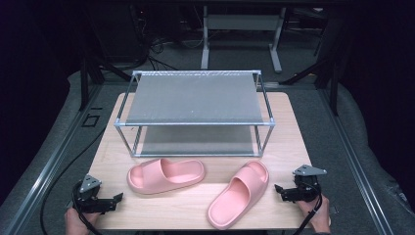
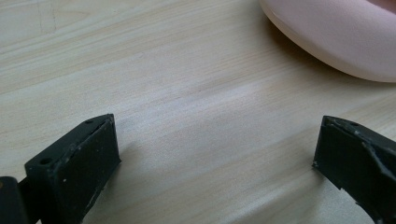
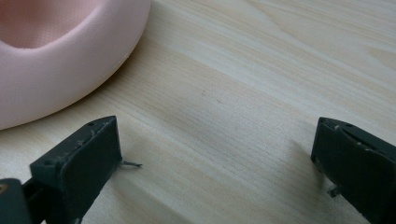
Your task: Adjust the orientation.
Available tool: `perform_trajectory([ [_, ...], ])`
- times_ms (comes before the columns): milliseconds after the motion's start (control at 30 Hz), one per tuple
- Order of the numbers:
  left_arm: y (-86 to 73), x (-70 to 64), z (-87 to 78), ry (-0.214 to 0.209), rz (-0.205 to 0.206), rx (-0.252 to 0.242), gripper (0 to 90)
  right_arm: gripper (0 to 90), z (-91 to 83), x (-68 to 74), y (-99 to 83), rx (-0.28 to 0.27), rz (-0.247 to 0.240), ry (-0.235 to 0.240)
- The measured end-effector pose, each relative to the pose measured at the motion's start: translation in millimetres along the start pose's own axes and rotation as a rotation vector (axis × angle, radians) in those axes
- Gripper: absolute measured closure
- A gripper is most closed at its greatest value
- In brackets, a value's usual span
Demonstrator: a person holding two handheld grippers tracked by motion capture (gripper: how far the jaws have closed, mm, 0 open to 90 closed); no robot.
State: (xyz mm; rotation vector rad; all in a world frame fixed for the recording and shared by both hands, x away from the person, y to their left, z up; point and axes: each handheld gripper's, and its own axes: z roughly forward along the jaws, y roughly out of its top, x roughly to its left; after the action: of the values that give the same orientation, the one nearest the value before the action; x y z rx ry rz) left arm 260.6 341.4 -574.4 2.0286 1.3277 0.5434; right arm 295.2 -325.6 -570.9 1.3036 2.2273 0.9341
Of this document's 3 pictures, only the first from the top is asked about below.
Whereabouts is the black metal stand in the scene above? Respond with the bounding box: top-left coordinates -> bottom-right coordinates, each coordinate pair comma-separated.
279,53 -> 342,116
78,53 -> 132,112

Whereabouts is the aluminium floor rail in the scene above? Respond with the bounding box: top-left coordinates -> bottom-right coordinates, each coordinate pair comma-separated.
2,85 -> 103,235
317,87 -> 395,235

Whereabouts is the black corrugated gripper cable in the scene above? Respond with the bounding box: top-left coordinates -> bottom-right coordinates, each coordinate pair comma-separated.
292,182 -> 324,235
71,180 -> 104,235

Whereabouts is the tangle of black cables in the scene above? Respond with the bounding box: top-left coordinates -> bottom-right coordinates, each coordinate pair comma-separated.
130,6 -> 204,71

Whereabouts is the person's right hand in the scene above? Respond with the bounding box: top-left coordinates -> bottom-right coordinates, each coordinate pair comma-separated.
295,195 -> 331,234

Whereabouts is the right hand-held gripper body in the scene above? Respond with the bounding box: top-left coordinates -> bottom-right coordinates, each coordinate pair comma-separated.
290,164 -> 328,204

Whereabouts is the pink foam slipper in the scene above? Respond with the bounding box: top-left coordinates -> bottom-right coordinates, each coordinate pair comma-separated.
207,160 -> 270,231
126,158 -> 207,196

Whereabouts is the grey metal desk frame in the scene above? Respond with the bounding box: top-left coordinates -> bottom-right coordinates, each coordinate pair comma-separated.
200,5 -> 287,73

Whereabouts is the thin black floor cable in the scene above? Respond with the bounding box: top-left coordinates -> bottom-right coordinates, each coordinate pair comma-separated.
39,125 -> 109,235

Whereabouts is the person's left hand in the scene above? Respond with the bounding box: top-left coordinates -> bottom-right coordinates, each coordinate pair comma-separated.
64,207 -> 102,235

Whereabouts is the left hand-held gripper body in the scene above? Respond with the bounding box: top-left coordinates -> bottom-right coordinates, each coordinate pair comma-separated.
71,174 -> 114,214

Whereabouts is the grey metal shoe rack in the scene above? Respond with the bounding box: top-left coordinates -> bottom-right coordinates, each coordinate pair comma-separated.
114,69 -> 276,159

